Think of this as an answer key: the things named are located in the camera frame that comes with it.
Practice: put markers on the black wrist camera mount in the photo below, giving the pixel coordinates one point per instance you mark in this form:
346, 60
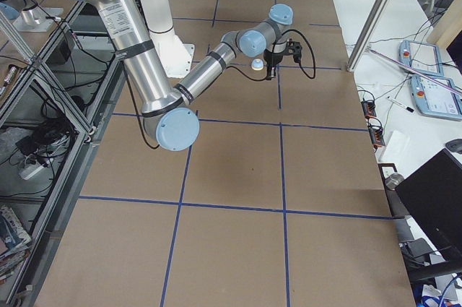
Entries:
293, 49

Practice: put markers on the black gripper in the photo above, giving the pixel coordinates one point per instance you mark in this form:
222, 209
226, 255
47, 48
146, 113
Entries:
271, 58

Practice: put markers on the grey computer mouse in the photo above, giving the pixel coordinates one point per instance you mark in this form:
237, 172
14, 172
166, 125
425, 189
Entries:
454, 145

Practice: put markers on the teach pendant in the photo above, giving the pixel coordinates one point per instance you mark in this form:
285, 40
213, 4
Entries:
423, 57
435, 101

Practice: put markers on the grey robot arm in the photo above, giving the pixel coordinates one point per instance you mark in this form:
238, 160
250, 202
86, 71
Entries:
160, 65

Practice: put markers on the aluminium frame post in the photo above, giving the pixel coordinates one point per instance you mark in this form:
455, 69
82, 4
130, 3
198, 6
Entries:
368, 29

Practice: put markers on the black monitor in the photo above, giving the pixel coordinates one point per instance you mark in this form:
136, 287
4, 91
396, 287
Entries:
432, 195

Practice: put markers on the black marker pen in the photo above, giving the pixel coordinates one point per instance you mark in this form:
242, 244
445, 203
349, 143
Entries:
400, 104

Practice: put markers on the lower teach pendant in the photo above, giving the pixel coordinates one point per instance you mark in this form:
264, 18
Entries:
435, 101

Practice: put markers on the white camera stand base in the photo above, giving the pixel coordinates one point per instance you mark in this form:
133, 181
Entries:
175, 55

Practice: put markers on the upper teach pendant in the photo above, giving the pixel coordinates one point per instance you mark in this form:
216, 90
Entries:
423, 57

